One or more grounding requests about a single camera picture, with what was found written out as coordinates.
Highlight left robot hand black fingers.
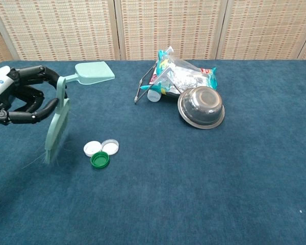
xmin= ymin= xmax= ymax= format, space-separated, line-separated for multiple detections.
xmin=0 ymin=65 xmax=60 ymax=134

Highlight small green brush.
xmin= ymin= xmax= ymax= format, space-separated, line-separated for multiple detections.
xmin=35 ymin=76 xmax=72 ymax=166

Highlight green bottle cap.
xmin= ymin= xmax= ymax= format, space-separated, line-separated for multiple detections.
xmin=90 ymin=151 xmax=110 ymax=169

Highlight translucent white bottle cap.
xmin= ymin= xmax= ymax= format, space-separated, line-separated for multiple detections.
xmin=101 ymin=139 xmax=119 ymax=156

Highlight mint green dustpan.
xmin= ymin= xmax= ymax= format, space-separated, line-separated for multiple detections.
xmin=65 ymin=62 xmax=116 ymax=85

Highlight teal snack bag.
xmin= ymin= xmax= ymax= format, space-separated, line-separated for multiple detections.
xmin=140 ymin=45 xmax=218 ymax=97

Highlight stainless steel bowl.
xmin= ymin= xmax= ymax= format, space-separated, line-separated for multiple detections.
xmin=177 ymin=86 xmax=225 ymax=130

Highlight metal wire frame tool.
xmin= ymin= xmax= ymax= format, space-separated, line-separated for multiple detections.
xmin=134 ymin=63 xmax=159 ymax=105

